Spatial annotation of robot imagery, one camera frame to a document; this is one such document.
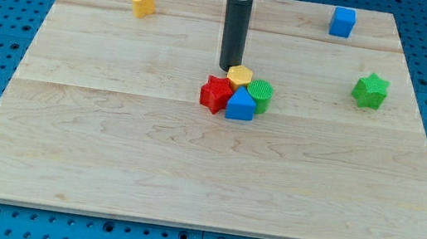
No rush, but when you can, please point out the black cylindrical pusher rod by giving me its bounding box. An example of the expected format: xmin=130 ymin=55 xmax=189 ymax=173
xmin=219 ymin=0 xmax=254 ymax=72

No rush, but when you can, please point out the red star block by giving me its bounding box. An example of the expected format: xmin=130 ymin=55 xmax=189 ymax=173
xmin=199 ymin=76 xmax=233 ymax=114

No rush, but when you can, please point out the yellow heart block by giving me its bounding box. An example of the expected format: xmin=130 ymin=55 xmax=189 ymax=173
xmin=131 ymin=0 xmax=156 ymax=18

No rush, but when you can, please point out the green star block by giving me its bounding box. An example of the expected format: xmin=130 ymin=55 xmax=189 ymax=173
xmin=351 ymin=73 xmax=391 ymax=110

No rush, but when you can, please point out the yellow hexagon block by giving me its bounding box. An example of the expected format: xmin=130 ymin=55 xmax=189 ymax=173
xmin=227 ymin=65 xmax=254 ymax=91

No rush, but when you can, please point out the green cylinder block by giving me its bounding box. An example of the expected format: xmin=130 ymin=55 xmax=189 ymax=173
xmin=247 ymin=79 xmax=274 ymax=115

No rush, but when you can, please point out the blue pentagon block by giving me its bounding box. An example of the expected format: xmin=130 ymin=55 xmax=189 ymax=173
xmin=225 ymin=86 xmax=256 ymax=121

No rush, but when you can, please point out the blue cube block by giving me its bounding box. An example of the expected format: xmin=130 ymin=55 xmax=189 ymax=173
xmin=328 ymin=7 xmax=357 ymax=38

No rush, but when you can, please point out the wooden board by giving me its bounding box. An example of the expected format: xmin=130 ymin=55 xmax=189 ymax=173
xmin=0 ymin=0 xmax=427 ymax=239

